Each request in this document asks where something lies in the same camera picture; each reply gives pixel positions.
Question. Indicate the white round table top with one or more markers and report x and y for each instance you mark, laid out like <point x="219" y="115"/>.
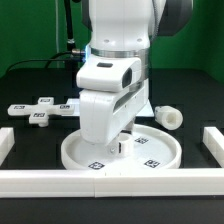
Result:
<point x="146" y="148"/>

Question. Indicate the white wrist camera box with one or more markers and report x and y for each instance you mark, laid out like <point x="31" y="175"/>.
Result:
<point x="110" y="75"/>

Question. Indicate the black vertical pole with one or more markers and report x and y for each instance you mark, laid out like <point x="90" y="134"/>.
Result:
<point x="70" y="64"/>

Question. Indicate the white front fence bar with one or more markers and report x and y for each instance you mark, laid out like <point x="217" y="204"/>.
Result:
<point x="73" y="183"/>

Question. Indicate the white left fence bar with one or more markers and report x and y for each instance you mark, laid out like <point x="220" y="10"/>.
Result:
<point x="7" y="141"/>

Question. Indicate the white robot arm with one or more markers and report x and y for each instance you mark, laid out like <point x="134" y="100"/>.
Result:
<point x="126" y="28"/>

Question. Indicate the white fence bar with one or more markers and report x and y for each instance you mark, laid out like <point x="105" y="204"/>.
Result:
<point x="73" y="183"/>
<point x="214" y="141"/>
<point x="7" y="141"/>

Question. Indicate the white marker sheet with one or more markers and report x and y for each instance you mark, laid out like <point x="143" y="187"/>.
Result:
<point x="147" y="110"/>

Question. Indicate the white right fence bar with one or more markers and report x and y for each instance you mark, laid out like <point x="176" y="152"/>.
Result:
<point x="214" y="141"/>

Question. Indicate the white cross-shaped table base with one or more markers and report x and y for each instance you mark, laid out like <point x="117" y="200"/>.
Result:
<point x="40" y="112"/>

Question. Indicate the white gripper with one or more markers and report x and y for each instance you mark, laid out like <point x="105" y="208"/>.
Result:
<point x="103" y="115"/>

